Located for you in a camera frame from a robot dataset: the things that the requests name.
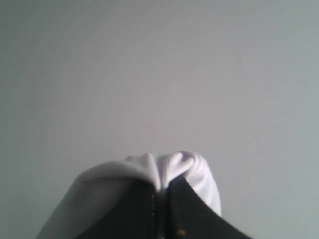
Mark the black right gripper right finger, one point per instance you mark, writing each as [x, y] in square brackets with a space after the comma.
[188, 217]

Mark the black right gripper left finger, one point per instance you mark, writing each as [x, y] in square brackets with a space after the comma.
[119, 214]

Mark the white t-shirt red print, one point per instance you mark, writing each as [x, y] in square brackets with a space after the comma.
[160, 170]

